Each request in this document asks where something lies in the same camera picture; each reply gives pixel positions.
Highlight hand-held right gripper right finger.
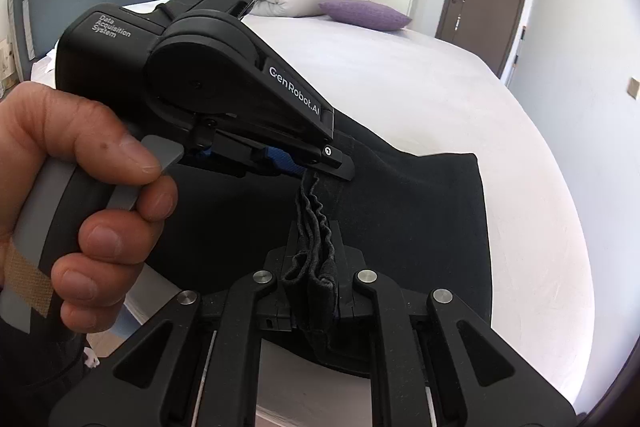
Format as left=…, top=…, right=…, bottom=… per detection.
left=329, top=249, right=577, bottom=427

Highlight black pants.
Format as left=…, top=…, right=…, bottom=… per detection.
left=145, top=107, right=493, bottom=375

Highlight bed with white sheet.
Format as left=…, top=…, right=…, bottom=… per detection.
left=30, top=0, right=596, bottom=408

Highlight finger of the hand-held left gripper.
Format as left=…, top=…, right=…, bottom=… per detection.
left=179, top=146, right=304, bottom=178
left=192, top=119, right=356, bottom=182

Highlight purple pillow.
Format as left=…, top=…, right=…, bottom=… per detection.
left=318, top=0, right=413, bottom=31

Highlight person's left hand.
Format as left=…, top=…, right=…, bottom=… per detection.
left=0, top=83, right=179, bottom=334

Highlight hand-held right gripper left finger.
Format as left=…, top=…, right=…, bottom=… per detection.
left=47, top=249, right=302, bottom=427

